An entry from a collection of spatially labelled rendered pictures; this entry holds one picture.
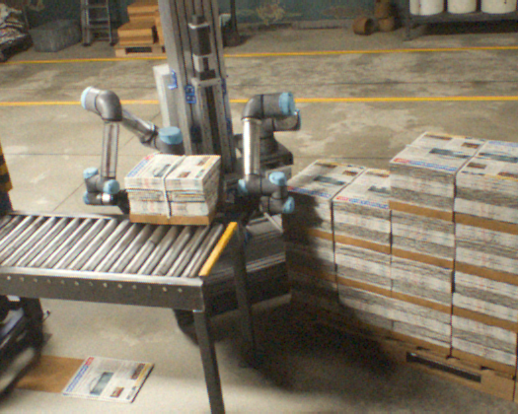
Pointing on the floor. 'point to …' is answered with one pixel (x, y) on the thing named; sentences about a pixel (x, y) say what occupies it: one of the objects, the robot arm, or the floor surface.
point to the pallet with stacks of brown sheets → (141, 31)
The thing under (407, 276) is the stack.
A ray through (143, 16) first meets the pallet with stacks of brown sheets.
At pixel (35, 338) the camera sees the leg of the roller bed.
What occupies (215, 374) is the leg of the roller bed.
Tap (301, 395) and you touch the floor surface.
